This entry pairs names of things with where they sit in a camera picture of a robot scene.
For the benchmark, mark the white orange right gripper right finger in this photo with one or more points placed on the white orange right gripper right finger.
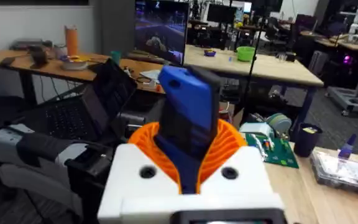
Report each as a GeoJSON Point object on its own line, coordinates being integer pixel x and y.
{"type": "Point", "coordinates": [244, 177]}

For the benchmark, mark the white orange right gripper left finger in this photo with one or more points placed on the white orange right gripper left finger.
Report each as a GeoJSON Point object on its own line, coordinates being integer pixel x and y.
{"type": "Point", "coordinates": [126, 186]}

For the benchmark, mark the blue electric screwdriver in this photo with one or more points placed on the blue electric screwdriver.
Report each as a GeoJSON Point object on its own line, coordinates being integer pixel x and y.
{"type": "Point", "coordinates": [188, 118]}

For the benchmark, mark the green board with blocks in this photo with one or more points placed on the green board with blocks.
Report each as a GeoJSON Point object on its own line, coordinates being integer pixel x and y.
{"type": "Point", "coordinates": [278, 152]}

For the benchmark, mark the small white box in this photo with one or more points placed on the small white box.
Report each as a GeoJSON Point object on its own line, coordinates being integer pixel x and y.
{"type": "Point", "coordinates": [255, 129]}

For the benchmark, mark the pale green tape roll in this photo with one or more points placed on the pale green tape roll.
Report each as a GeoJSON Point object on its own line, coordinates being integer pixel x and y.
{"type": "Point", "coordinates": [280, 123]}

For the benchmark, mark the dark purple cup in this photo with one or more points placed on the dark purple cup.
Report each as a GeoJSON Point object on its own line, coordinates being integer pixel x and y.
{"type": "Point", "coordinates": [306, 140]}

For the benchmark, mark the black laptop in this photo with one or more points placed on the black laptop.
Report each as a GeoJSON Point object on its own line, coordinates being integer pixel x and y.
{"type": "Point", "coordinates": [82, 109]}

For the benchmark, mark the clear plastic parts box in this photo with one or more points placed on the clear plastic parts box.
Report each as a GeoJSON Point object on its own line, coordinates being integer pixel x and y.
{"type": "Point", "coordinates": [346, 174]}

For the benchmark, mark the purple blue small tool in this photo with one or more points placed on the purple blue small tool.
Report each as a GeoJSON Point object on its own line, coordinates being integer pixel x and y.
{"type": "Point", "coordinates": [347, 147]}

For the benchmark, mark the large wooden table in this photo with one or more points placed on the large wooden table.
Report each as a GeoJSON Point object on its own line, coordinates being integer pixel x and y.
{"type": "Point", "coordinates": [272, 70]}

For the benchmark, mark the green bowl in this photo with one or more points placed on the green bowl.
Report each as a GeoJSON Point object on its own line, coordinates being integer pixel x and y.
{"type": "Point", "coordinates": [245, 53]}

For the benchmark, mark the small purple bowl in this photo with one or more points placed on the small purple bowl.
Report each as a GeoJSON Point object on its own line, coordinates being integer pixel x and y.
{"type": "Point", "coordinates": [210, 53]}

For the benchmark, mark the teal cup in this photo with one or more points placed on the teal cup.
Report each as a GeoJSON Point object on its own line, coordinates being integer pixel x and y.
{"type": "Point", "coordinates": [116, 57]}

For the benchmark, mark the black stand pole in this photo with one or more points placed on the black stand pole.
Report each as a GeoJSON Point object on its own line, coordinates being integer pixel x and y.
{"type": "Point", "coordinates": [255, 46]}

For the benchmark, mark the white and yellow bowl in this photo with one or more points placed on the white and yellow bowl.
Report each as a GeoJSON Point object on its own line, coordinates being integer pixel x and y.
{"type": "Point", "coordinates": [74, 63]}

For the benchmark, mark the wooden desk with black legs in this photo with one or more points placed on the wooden desk with black legs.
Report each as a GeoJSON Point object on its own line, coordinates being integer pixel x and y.
{"type": "Point", "coordinates": [54, 68]}

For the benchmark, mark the grey wheeled cart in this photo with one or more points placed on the grey wheeled cart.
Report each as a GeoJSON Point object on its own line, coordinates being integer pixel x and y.
{"type": "Point", "coordinates": [356, 93]}

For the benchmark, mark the orange bottle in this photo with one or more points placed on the orange bottle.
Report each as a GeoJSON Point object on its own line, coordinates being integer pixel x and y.
{"type": "Point", "coordinates": [71, 40]}

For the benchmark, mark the computer monitor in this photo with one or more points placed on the computer monitor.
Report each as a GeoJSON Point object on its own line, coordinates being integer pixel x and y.
{"type": "Point", "coordinates": [162, 29]}

